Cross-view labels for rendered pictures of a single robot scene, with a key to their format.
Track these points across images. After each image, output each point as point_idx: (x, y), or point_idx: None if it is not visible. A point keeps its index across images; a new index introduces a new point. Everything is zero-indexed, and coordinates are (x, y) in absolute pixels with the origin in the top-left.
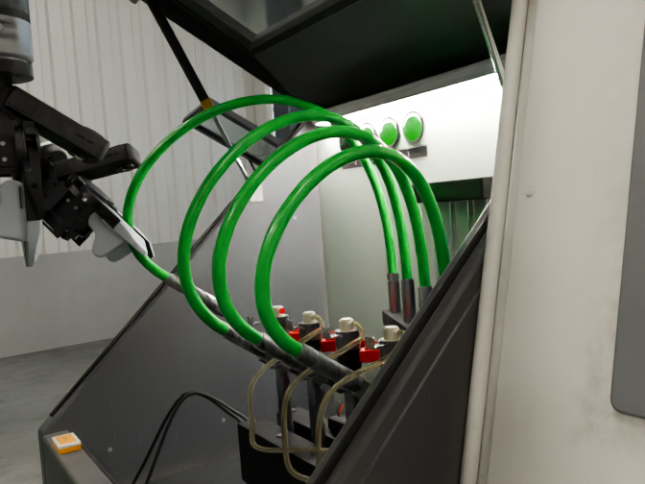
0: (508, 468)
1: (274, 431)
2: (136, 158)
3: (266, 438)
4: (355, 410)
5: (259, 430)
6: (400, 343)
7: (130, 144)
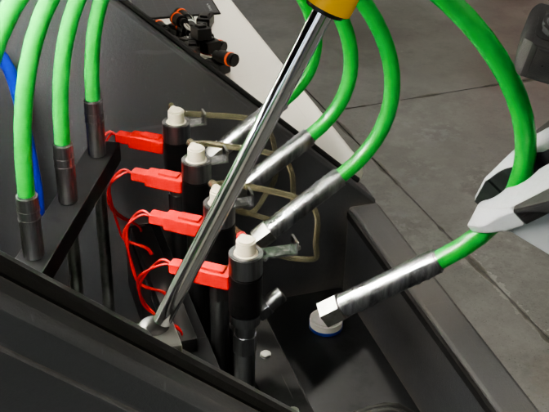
0: None
1: (268, 369)
2: (519, 42)
3: (284, 356)
4: (253, 105)
5: (288, 380)
6: (207, 69)
7: (533, 7)
